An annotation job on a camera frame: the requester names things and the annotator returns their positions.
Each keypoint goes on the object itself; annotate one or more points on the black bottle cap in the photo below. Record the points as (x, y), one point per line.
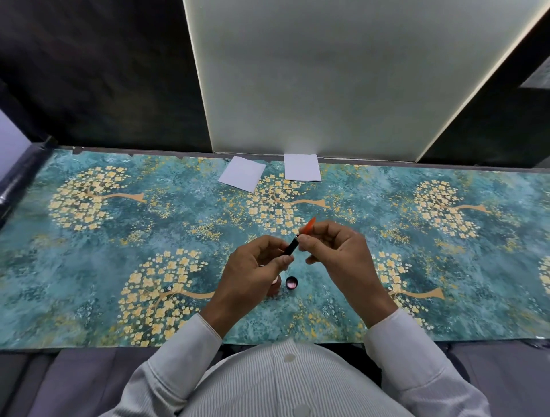
(291, 282)

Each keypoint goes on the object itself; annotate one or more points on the teal floral table cover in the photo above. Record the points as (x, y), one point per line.
(86, 266)

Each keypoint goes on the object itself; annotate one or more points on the black wrapped metal frame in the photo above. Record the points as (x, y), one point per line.
(23, 176)

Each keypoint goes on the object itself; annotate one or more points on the creased white paper square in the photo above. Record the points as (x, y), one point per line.
(242, 174)

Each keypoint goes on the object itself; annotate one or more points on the frosted white light panel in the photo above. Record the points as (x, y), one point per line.
(545, 163)
(343, 73)

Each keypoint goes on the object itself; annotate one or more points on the grey wall sticker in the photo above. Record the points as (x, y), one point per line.
(539, 75)

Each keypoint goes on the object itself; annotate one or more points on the person's striped shirt torso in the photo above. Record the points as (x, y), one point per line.
(292, 386)

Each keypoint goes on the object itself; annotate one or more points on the person's left forearm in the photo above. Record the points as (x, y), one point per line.
(172, 378)

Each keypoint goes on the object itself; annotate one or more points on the person's right forearm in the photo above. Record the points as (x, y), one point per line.
(412, 369)

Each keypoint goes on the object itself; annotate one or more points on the red ink bottle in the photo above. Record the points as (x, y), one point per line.
(276, 288)

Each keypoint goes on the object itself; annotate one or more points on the person's left hand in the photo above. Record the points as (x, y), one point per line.
(242, 283)

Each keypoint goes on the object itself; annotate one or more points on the person's right hand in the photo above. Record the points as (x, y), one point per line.
(348, 266)

